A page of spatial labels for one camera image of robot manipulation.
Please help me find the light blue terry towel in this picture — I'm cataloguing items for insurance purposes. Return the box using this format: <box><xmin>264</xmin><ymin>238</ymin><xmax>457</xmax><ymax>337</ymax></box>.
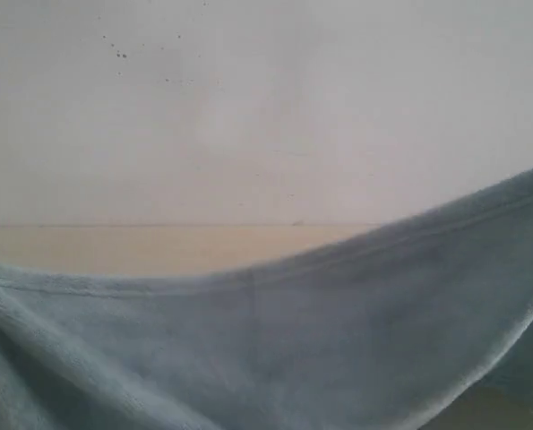
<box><xmin>0</xmin><ymin>168</ymin><xmax>533</xmax><ymax>429</ymax></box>

